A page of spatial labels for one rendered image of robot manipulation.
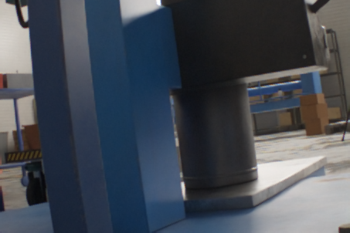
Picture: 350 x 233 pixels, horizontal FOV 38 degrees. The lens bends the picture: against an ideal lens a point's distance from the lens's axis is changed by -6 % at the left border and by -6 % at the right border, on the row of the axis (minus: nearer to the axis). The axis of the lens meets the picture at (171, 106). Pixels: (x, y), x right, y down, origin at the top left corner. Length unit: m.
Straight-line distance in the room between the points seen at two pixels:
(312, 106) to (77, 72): 8.07
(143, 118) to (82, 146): 0.44
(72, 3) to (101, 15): 0.42
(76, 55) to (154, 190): 0.48
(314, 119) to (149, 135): 7.66
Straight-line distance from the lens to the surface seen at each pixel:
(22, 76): 4.63
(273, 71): 1.14
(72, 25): 0.64
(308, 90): 10.03
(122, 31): 1.04
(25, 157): 2.53
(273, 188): 1.33
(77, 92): 0.62
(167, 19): 1.22
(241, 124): 1.45
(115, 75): 1.04
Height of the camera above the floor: 0.30
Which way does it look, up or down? 3 degrees up
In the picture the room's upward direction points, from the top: 8 degrees counter-clockwise
